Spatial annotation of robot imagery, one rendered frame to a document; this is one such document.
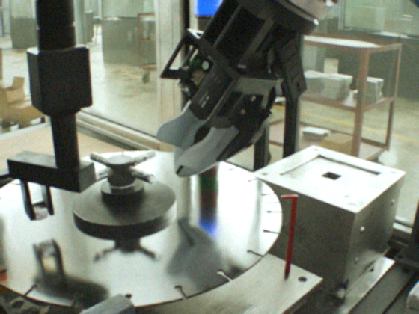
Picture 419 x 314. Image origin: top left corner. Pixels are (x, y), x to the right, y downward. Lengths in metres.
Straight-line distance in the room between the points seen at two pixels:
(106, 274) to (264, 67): 0.23
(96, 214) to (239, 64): 0.20
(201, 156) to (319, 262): 0.29
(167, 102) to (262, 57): 0.70
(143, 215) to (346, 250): 0.30
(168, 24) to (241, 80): 0.70
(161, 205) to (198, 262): 0.10
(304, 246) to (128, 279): 0.35
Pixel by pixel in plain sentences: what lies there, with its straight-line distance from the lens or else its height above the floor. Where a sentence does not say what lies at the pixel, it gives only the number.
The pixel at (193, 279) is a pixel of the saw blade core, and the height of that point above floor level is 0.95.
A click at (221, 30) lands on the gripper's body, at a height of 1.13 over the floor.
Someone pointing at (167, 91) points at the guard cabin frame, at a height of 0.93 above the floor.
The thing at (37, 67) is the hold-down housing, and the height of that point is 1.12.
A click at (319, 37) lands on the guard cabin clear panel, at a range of 0.81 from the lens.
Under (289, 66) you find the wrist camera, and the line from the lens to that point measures 0.43.
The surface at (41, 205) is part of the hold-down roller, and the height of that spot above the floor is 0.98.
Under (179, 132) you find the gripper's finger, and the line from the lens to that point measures 0.45.
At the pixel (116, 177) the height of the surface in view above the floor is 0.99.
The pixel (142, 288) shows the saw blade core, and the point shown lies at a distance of 0.36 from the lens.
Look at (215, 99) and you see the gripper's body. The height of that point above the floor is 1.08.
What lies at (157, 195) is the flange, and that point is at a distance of 0.47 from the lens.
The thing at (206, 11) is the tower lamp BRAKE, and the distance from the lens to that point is 0.69.
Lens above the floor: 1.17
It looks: 21 degrees down
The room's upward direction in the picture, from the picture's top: straight up
